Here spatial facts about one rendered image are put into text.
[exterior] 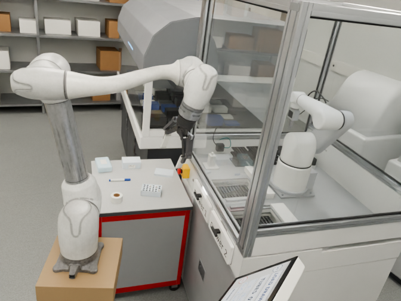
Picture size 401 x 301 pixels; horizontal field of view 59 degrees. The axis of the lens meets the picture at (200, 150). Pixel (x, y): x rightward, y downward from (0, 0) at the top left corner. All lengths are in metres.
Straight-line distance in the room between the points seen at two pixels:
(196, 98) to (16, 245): 2.21
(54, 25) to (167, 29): 3.09
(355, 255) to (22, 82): 1.69
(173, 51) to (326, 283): 1.70
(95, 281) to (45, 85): 0.80
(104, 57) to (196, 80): 4.24
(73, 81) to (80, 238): 0.62
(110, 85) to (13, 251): 2.05
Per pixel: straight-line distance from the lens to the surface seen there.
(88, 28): 5.40
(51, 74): 1.31
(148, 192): 2.23
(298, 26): 1.23
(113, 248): 1.73
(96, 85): 1.30
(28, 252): 3.07
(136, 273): 2.47
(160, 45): 2.48
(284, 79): 1.26
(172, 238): 2.33
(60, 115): 1.51
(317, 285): 2.03
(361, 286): 2.26
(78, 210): 1.51
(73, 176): 1.63
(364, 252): 2.05
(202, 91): 1.30
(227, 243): 1.73
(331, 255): 1.92
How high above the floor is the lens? 2.02
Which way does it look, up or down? 26 degrees down
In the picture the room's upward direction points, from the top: 8 degrees clockwise
